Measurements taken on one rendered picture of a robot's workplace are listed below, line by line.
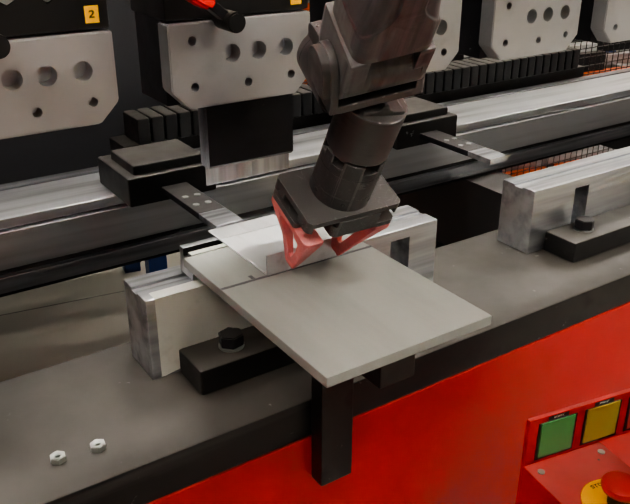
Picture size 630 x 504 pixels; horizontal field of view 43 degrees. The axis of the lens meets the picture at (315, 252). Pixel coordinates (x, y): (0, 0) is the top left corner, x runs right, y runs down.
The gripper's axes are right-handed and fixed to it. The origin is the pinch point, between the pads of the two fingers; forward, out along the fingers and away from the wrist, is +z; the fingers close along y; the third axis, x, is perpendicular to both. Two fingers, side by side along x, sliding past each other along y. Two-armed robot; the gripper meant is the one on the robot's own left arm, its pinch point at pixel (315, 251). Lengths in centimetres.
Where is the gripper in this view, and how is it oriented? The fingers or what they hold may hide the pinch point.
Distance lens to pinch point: 79.5
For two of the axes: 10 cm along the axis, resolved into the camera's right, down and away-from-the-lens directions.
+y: -8.4, 2.3, -4.9
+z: -2.5, 6.4, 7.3
